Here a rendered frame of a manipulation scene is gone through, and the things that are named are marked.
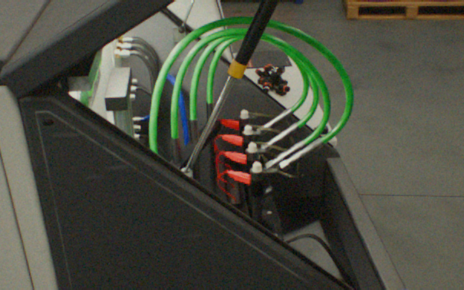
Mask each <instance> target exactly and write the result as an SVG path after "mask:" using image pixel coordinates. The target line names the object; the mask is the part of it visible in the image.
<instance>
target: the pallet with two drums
mask: <svg viewBox="0 0 464 290"><path fill-rule="evenodd" d="M342 1H343V2H344V10H347V13H346V14H347V16H346V17H347V20H379V19H403V20H464V15H454V14H434V15H418V14H417V13H418V9H425V10H464V0H342ZM358 1H367V2H358ZM359 10H404V15H358V14H357V12H358V11H359ZM463 14H464V11H463Z"/></svg>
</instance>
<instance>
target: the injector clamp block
mask: <svg viewBox="0 0 464 290"><path fill-rule="evenodd" d="M259 163H260V164H261V165H262V168H263V167H264V166H265V162H264V159H263V157H262V156H260V160H259ZM235 168H236V172H238V171H239V172H241V168H240V162H237V161H235ZM238 182H239V191H240V196H241V201H242V208H241V209H240V211H241V212H242V213H244V214H246V215H247V216H248V217H249V214H248V206H247V201H246V197H245V188H244V184H243V182H240V181H238ZM224 184H225V191H226V193H225V195H226V202H228V203H230V204H231V202H230V196H229V195H228V194H229V185H228V183H227V182H224ZM269 186H270V182H269V180H268V174H264V189H266V188H267V187H269ZM227 193H228V194H227ZM262 226H264V227H265V228H266V229H268V231H269V232H271V233H273V234H274V235H276V236H278V237H279V238H281V239H282V240H285V238H284V235H283V232H282V229H281V223H280V219H279V216H278V211H277V207H275V201H274V198H273V195H272V194H270V195H269V196H268V197H266V198H264V199H263V200H262Z"/></svg>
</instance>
